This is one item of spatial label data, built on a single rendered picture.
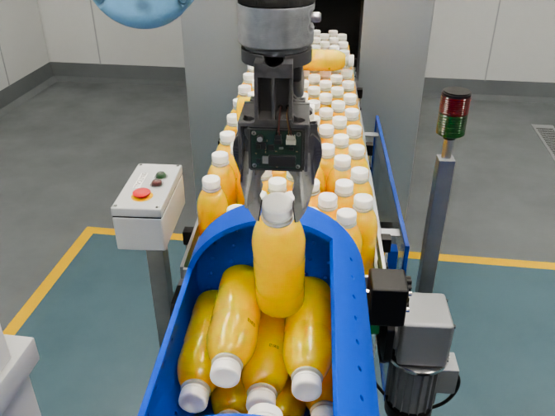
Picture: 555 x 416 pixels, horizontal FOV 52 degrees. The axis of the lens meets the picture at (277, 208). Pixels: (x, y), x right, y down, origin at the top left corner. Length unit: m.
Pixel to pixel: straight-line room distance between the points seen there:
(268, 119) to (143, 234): 0.65
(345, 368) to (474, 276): 2.28
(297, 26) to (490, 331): 2.18
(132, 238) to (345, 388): 0.67
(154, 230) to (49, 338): 1.50
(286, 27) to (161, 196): 0.69
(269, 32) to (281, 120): 0.08
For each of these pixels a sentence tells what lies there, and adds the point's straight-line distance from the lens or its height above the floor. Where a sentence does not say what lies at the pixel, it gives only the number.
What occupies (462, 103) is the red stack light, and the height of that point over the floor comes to 1.24.
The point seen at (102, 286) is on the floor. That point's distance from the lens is 2.80.
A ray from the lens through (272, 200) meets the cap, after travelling 0.69.
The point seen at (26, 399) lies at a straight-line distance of 0.85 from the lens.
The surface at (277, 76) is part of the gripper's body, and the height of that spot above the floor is 1.50.
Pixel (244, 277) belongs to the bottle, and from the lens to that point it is 0.85.
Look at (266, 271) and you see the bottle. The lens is 0.73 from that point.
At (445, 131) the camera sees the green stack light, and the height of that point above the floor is 1.17.
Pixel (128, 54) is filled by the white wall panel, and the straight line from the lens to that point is 5.54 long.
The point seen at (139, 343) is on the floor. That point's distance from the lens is 2.46.
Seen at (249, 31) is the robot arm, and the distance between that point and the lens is 0.56.
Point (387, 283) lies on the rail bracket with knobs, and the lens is 1.09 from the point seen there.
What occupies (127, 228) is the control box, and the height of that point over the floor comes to 1.05.
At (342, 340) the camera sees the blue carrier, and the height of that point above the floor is 1.20.
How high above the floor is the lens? 1.66
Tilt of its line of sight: 30 degrees down
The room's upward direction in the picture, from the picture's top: straight up
